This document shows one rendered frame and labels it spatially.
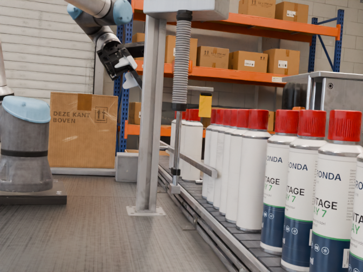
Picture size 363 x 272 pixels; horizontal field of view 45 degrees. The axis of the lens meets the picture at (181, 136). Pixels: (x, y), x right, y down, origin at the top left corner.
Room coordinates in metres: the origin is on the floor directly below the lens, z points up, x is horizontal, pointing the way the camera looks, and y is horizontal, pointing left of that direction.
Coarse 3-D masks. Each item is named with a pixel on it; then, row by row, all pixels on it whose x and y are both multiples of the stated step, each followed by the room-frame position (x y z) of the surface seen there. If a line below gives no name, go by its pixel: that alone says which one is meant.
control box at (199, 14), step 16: (144, 0) 0.97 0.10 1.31; (160, 0) 0.95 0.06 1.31; (176, 0) 0.94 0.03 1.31; (192, 0) 0.92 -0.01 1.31; (208, 0) 0.91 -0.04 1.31; (224, 0) 0.95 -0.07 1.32; (160, 16) 0.99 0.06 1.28; (192, 16) 0.97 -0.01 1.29; (208, 16) 0.96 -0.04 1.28; (224, 16) 0.96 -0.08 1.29
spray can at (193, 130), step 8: (192, 112) 1.22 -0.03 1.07; (192, 120) 1.22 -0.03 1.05; (192, 128) 1.21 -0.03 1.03; (200, 128) 1.22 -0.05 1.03; (184, 136) 1.23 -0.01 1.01; (192, 136) 1.21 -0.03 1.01; (200, 136) 1.22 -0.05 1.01; (184, 144) 1.23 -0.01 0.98; (192, 144) 1.21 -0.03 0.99; (200, 144) 1.22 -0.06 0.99; (184, 152) 1.22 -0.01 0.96; (192, 152) 1.21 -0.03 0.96; (200, 152) 1.22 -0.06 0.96; (200, 160) 1.23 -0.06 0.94; (184, 168) 1.22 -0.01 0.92; (192, 168) 1.21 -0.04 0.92; (184, 176) 1.22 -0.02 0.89; (192, 176) 1.21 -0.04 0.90
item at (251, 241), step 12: (168, 156) 1.89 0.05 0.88; (168, 168) 1.47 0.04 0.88; (180, 180) 1.23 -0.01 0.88; (192, 192) 1.05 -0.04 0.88; (204, 204) 0.92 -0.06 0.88; (216, 216) 0.81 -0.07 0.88; (228, 228) 0.73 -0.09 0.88; (240, 240) 0.67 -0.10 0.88; (252, 240) 0.67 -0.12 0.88; (252, 252) 0.61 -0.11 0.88; (264, 252) 0.61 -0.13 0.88; (264, 264) 0.57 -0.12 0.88; (276, 264) 0.56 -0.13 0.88
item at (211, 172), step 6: (162, 144) 1.53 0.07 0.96; (168, 150) 1.40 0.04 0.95; (180, 156) 1.18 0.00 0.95; (186, 156) 1.11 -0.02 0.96; (192, 162) 1.03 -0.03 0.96; (198, 162) 0.98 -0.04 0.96; (198, 168) 0.97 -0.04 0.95; (204, 168) 0.91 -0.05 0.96; (210, 168) 0.88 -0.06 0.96; (210, 174) 0.86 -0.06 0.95; (216, 174) 0.86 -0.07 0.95
